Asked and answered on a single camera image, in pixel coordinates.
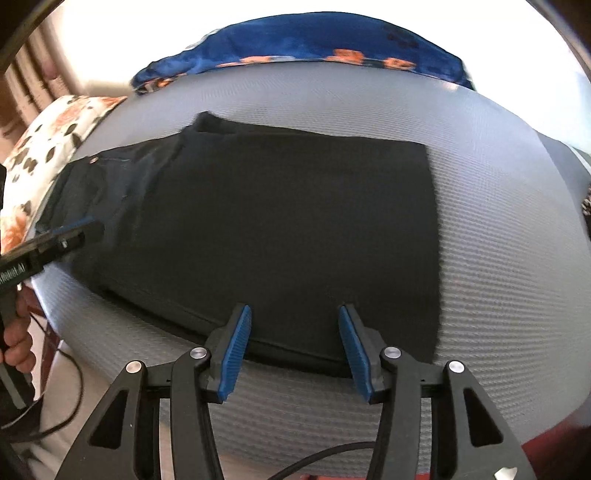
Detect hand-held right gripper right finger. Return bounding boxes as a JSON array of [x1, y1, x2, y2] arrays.
[[338, 303, 539, 480]]

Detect grey mesh mat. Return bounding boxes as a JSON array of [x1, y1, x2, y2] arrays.
[[34, 58, 591, 480]]

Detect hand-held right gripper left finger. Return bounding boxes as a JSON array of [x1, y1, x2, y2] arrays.
[[54, 303, 253, 480]]

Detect person's left hand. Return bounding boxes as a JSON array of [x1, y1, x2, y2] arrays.
[[0, 288, 37, 371]]

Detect floral pillow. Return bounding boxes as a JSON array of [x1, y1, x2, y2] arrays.
[[0, 95, 127, 254]]

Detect black pants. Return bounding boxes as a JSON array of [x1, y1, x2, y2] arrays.
[[36, 111, 441, 379]]

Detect blue floral blanket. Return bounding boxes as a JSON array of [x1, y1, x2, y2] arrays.
[[130, 21, 476, 95]]

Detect black cable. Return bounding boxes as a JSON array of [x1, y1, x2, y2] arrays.
[[268, 442, 377, 480], [0, 348, 86, 439]]

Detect beige curtain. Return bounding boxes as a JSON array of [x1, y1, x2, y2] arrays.
[[9, 23, 70, 97]]

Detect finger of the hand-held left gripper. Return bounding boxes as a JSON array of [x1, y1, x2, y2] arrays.
[[36, 217, 96, 238], [25, 220, 106, 273]]

